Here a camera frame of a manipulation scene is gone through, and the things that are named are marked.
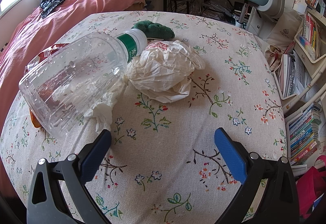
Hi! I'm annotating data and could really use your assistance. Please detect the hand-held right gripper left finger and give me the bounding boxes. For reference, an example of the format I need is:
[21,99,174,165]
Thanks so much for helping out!
[27,129,112,224]

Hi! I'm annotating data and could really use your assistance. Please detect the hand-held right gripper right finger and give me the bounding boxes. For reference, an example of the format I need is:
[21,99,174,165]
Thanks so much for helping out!
[214,127,298,224]

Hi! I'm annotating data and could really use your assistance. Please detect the small tissue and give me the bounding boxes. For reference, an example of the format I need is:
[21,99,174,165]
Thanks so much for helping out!
[85,90,118,136]

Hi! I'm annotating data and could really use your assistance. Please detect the clear plastic bottle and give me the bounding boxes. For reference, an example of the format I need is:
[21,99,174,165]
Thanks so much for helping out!
[19,28,149,140]

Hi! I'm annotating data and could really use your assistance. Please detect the white plastic bag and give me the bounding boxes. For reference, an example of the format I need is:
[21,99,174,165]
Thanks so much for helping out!
[126,40,206,104]

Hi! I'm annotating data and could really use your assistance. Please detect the red and white snack wrapper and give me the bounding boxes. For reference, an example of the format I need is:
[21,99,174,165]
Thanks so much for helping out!
[25,44,70,72]

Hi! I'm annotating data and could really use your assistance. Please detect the floral tablecloth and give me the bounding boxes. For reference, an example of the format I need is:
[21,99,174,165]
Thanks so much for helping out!
[0,10,294,224]

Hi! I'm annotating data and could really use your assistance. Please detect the stack of colourful books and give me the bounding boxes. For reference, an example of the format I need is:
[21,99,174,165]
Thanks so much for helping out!
[287,102,323,166]

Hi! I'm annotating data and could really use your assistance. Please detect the white paper folders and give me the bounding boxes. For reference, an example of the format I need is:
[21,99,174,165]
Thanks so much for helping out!
[279,51,314,99]

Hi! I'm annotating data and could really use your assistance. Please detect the white bookshelf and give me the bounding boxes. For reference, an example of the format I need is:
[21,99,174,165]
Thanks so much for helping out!
[278,7,326,167]

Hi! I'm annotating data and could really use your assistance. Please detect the green plush toy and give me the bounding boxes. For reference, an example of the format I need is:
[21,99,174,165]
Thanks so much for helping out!
[132,21,176,41]

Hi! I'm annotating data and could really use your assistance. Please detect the white shopping bag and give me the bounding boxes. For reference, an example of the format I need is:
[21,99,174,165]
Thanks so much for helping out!
[265,9,305,47]

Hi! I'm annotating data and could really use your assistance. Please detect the pink blanket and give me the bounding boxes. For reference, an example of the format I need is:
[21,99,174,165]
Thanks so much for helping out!
[0,0,145,199]

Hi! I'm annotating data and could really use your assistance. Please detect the row of upright books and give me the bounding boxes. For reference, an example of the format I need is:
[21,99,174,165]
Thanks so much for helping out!
[303,13,322,59]

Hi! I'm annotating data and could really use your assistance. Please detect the clear storage bag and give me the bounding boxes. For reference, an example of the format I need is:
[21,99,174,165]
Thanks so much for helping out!
[201,0,245,24]
[167,0,202,14]

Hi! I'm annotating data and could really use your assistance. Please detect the canvas bag with red handles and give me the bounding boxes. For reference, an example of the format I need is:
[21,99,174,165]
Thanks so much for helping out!
[264,44,289,72]

